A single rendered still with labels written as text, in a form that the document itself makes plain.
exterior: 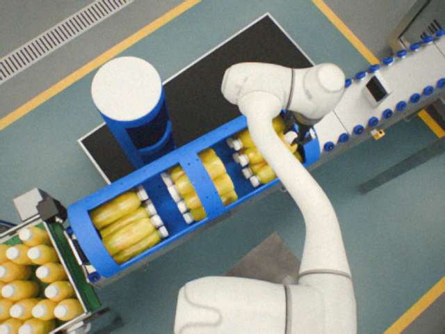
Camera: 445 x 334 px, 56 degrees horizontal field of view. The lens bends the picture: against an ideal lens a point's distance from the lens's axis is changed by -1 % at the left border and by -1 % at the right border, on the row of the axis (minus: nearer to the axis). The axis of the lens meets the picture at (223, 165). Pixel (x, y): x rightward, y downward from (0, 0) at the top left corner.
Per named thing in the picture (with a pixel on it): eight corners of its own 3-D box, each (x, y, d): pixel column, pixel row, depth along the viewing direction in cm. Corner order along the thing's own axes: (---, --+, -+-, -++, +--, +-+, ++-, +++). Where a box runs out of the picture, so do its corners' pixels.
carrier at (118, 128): (121, 165, 250) (167, 180, 249) (79, 109, 166) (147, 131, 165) (138, 122, 258) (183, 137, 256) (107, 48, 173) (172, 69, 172)
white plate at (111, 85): (80, 107, 165) (81, 108, 166) (146, 129, 164) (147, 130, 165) (107, 48, 172) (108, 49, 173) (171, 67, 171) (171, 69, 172)
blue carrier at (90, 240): (311, 170, 171) (329, 145, 143) (115, 280, 156) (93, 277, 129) (274, 113, 178) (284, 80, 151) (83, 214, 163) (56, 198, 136)
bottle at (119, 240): (113, 260, 144) (161, 233, 147) (104, 250, 139) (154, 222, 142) (108, 245, 149) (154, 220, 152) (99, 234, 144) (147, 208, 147)
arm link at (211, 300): (254, 331, 141) (189, 324, 141) (258, 282, 145) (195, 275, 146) (290, 379, 67) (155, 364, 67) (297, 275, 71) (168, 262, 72)
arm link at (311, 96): (334, 86, 112) (285, 80, 112) (353, 58, 97) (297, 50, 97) (332, 124, 110) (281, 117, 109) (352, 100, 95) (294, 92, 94)
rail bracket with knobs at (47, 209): (69, 220, 167) (61, 217, 157) (53, 229, 166) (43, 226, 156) (59, 199, 169) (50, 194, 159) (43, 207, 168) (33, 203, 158)
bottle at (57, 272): (66, 284, 160) (49, 285, 142) (49, 278, 161) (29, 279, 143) (73, 266, 162) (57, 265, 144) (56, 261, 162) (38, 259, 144)
